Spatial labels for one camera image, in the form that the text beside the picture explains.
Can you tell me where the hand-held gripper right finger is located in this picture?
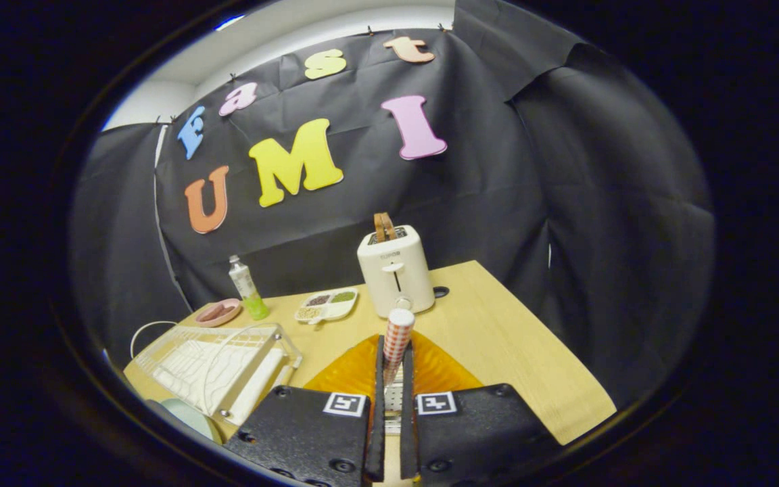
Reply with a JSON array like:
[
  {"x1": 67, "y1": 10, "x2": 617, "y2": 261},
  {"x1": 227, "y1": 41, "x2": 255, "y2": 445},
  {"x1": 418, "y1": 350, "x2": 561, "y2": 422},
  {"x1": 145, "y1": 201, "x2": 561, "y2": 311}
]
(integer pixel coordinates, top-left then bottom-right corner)
[{"x1": 400, "y1": 330, "x2": 563, "y2": 487}]

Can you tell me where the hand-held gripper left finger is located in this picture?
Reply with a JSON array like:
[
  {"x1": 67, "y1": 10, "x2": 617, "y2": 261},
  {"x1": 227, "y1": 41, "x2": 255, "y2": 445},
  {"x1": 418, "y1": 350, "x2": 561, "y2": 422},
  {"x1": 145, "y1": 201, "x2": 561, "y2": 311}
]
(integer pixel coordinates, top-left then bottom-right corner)
[{"x1": 222, "y1": 333, "x2": 387, "y2": 487}]

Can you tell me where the spoon with pink checked handle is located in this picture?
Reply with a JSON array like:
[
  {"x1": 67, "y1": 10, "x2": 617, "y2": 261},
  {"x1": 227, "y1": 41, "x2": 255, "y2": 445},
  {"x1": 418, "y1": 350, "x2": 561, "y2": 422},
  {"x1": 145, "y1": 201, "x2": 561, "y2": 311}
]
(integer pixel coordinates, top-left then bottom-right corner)
[{"x1": 381, "y1": 308, "x2": 417, "y2": 388}]

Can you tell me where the pale green plate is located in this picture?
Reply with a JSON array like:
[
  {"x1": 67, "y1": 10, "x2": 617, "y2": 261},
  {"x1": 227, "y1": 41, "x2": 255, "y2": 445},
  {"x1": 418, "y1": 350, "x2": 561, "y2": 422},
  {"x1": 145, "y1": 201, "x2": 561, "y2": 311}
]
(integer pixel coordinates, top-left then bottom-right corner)
[{"x1": 145, "y1": 398, "x2": 225, "y2": 446}]

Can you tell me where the white wire dish rack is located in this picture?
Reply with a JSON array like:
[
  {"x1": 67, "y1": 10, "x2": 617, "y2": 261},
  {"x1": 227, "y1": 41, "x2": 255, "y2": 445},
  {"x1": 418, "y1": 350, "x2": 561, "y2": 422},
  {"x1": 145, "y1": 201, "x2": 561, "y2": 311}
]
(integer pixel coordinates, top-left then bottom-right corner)
[{"x1": 130, "y1": 320, "x2": 304, "y2": 427}]

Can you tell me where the pink plate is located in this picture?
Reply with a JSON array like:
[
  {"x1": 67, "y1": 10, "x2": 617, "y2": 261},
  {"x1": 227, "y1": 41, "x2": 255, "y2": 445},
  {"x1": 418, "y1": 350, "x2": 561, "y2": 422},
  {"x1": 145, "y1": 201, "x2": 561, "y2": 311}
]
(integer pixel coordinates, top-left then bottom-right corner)
[{"x1": 195, "y1": 298, "x2": 243, "y2": 328}]

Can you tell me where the white divided tray with beans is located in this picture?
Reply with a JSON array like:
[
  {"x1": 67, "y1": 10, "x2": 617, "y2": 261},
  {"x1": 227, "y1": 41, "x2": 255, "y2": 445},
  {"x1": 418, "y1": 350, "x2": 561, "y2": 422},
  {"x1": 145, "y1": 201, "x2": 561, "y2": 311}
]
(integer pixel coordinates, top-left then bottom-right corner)
[{"x1": 294, "y1": 287, "x2": 359, "y2": 325}]

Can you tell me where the white toaster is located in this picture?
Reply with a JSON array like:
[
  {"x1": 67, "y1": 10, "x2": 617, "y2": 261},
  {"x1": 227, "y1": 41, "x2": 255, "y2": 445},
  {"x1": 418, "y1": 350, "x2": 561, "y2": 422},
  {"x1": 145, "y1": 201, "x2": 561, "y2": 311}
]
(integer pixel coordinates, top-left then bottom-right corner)
[{"x1": 356, "y1": 225, "x2": 435, "y2": 319}]

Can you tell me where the green drink bottle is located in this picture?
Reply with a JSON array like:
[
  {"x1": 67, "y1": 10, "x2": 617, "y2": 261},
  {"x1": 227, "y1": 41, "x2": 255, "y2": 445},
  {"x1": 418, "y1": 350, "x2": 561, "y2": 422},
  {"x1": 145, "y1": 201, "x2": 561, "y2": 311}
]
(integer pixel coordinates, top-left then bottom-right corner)
[{"x1": 229, "y1": 255, "x2": 270, "y2": 321}]

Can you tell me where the white drip tray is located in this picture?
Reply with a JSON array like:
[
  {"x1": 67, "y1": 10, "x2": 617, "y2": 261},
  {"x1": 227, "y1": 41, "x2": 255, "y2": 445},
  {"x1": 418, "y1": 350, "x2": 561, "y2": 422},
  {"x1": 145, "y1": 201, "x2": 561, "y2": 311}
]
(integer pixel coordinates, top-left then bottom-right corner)
[{"x1": 153, "y1": 338, "x2": 287, "y2": 425}]

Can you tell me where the black backdrop cloth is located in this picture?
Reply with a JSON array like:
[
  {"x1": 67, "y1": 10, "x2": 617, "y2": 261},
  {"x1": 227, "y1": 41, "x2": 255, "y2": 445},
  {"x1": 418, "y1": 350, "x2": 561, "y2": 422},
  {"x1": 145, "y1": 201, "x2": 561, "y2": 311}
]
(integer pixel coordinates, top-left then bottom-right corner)
[{"x1": 68, "y1": 0, "x2": 715, "y2": 407}]

